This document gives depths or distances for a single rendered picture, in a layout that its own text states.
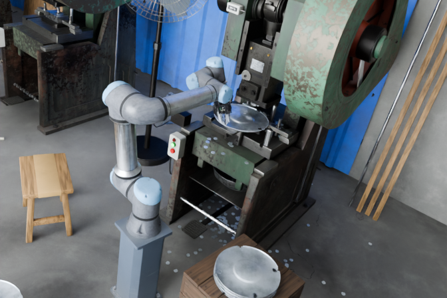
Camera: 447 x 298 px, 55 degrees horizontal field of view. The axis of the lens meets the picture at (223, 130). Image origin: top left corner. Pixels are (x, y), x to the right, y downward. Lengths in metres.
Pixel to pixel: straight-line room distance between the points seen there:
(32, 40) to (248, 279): 2.27
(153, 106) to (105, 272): 1.09
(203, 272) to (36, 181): 1.00
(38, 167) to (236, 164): 1.06
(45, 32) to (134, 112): 1.89
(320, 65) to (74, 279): 1.57
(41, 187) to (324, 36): 1.57
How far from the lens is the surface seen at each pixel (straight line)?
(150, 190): 1.83
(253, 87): 2.19
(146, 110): 1.60
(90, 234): 2.60
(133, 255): 1.99
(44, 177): 2.46
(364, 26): 1.98
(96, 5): 3.08
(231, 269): 1.98
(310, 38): 1.66
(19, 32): 3.53
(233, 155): 2.23
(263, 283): 1.97
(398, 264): 2.98
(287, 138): 2.28
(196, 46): 3.95
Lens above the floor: 1.82
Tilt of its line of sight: 29 degrees down
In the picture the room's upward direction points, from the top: 12 degrees clockwise
